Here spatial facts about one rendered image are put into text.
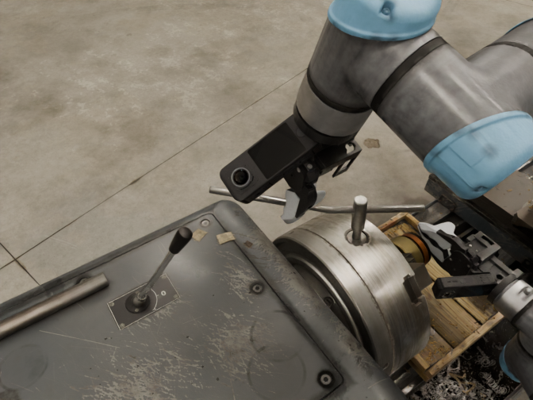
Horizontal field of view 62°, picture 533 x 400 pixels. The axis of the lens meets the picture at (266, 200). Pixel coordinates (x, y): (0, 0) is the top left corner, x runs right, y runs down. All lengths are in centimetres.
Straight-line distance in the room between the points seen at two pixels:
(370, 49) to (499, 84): 10
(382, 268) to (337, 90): 41
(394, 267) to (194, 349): 34
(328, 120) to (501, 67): 15
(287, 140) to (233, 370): 31
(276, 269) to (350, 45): 41
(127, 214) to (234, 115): 107
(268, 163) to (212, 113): 270
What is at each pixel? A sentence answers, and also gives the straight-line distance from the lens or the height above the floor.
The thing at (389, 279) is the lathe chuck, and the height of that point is 122.
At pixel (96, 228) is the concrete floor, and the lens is 253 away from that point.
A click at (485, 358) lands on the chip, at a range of 153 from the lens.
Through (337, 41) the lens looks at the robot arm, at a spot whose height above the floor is 165.
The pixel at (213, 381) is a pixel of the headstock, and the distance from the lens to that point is 61.
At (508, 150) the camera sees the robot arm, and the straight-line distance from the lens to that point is 35.
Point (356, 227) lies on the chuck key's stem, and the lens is 73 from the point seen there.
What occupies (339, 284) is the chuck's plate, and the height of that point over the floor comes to 123.
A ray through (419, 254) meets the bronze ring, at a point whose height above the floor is 111.
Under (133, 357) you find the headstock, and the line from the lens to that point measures 64.
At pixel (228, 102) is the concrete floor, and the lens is 326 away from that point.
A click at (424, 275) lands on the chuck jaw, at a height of 118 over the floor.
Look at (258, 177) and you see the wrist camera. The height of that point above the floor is 149.
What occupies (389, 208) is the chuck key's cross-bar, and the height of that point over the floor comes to 131.
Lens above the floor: 182
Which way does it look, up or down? 46 degrees down
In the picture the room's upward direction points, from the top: straight up
